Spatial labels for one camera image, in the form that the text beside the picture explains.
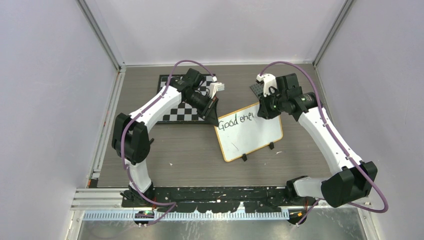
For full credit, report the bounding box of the yellow framed whiteboard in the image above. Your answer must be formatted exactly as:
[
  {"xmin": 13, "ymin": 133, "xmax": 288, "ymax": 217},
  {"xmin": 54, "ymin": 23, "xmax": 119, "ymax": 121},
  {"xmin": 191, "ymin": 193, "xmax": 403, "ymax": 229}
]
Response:
[{"xmin": 215, "ymin": 102, "xmax": 283, "ymax": 162}]

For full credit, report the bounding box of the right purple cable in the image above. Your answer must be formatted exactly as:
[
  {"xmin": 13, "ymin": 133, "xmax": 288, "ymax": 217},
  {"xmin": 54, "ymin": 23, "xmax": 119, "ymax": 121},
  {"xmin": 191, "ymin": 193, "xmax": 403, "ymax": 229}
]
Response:
[{"xmin": 259, "ymin": 60, "xmax": 390, "ymax": 227}]

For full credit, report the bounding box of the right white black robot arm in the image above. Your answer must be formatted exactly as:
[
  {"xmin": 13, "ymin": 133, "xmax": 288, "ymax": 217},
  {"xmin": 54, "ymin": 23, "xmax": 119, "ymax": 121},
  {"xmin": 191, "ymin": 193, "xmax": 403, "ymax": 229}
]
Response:
[{"xmin": 250, "ymin": 73, "xmax": 378, "ymax": 208}]

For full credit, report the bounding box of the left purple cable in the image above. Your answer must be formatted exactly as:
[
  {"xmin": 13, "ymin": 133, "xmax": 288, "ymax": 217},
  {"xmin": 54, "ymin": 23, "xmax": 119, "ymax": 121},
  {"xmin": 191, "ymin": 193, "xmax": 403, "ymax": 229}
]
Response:
[{"xmin": 119, "ymin": 59, "xmax": 218, "ymax": 227}]

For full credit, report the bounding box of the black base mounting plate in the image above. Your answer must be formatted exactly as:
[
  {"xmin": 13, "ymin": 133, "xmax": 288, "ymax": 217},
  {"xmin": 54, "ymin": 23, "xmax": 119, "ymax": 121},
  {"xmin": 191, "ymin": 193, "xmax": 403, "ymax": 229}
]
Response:
[{"xmin": 120, "ymin": 186, "xmax": 316, "ymax": 213}]

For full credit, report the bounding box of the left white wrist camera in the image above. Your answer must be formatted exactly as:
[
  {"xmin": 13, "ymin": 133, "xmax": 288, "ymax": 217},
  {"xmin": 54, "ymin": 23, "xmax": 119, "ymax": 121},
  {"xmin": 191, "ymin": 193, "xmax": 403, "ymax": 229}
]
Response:
[{"xmin": 207, "ymin": 82, "xmax": 225, "ymax": 98}]

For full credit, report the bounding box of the grey lego baseplate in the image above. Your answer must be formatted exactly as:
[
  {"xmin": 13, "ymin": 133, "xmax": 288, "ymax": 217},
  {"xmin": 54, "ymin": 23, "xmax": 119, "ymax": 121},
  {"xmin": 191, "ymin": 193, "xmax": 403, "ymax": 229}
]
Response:
[{"xmin": 249, "ymin": 83, "xmax": 264, "ymax": 99}]

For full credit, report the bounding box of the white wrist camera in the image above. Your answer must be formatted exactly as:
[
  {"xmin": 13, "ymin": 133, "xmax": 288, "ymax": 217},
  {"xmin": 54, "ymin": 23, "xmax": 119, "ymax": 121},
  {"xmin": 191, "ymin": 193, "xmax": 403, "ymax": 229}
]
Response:
[
  {"xmin": 256, "ymin": 73, "xmax": 278, "ymax": 97},
  {"xmin": 207, "ymin": 82, "xmax": 225, "ymax": 98}
]

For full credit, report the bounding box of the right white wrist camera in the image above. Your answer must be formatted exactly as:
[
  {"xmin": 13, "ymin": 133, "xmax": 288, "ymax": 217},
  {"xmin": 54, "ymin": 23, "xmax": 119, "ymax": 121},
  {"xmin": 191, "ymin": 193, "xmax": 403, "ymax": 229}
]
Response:
[{"xmin": 256, "ymin": 73, "xmax": 278, "ymax": 97}]

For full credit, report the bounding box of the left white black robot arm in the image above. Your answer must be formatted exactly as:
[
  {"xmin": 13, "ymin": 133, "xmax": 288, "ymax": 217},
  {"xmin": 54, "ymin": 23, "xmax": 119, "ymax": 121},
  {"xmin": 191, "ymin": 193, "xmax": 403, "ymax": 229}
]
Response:
[{"xmin": 111, "ymin": 68, "xmax": 225, "ymax": 207}]

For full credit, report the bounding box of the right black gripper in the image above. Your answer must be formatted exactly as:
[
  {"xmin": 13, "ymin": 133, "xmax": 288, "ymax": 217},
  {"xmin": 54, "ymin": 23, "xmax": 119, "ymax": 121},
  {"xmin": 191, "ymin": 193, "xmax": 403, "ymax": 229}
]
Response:
[{"xmin": 258, "ymin": 88, "xmax": 287, "ymax": 120}]

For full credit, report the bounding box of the purple cable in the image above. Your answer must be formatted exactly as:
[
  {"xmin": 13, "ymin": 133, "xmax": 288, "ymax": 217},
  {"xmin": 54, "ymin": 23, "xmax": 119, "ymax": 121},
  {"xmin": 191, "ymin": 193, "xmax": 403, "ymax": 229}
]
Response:
[
  {"xmin": 259, "ymin": 60, "xmax": 390, "ymax": 227},
  {"xmin": 119, "ymin": 59, "xmax": 218, "ymax": 227}
]

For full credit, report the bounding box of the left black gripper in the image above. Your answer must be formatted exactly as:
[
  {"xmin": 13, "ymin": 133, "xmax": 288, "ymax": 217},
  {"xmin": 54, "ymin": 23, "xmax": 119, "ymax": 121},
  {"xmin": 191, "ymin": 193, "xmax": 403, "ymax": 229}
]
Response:
[{"xmin": 185, "ymin": 92, "xmax": 220, "ymax": 127}]

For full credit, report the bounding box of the black white checkerboard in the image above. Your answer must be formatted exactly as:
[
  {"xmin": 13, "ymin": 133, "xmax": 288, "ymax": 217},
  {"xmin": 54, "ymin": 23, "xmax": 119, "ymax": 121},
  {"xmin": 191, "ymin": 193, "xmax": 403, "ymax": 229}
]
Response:
[{"xmin": 157, "ymin": 74, "xmax": 213, "ymax": 124}]

